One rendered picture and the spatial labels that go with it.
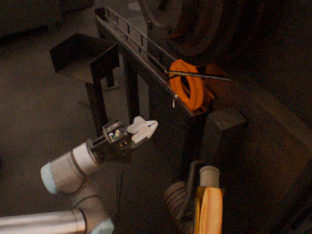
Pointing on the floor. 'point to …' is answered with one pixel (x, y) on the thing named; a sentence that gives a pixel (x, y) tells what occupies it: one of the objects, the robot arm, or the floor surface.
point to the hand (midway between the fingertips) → (154, 126)
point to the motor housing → (169, 201)
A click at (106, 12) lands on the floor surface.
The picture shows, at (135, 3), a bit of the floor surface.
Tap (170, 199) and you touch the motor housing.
